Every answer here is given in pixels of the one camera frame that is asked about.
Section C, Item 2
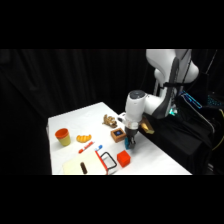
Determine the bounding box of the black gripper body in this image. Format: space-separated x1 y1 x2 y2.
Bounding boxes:
126 127 139 140

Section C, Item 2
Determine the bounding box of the wooden block with blue dot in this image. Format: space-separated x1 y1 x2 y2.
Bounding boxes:
110 128 128 144

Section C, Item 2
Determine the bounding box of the tan block on stand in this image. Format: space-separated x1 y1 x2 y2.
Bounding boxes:
140 120 156 135

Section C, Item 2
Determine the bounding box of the red cube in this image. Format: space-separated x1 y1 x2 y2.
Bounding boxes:
116 149 132 168

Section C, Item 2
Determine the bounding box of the tiger plush toy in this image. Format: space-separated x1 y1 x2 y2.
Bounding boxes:
102 113 119 129

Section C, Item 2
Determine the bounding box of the red marker pen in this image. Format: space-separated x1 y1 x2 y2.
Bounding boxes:
78 141 96 155

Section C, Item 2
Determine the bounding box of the black robot stand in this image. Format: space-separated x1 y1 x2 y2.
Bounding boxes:
139 96 224 176

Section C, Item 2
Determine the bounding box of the yellow toy croissant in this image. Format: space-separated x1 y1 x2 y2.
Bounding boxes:
75 133 93 144

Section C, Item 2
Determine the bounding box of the brown marker pen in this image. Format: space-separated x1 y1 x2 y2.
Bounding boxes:
80 161 89 175

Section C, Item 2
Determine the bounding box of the orange and yellow cup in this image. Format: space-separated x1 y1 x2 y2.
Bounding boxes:
54 127 72 148

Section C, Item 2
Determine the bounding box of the blue lit device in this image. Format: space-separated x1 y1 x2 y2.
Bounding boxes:
180 90 204 110

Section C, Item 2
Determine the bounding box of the black curtain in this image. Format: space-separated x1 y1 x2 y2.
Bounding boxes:
0 49 224 176

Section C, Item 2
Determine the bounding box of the black wire frame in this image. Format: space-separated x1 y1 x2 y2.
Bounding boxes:
99 151 118 170

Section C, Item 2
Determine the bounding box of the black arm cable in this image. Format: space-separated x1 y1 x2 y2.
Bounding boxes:
162 49 193 116

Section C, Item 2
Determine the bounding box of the yellow cable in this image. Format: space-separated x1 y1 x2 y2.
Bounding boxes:
211 108 224 152

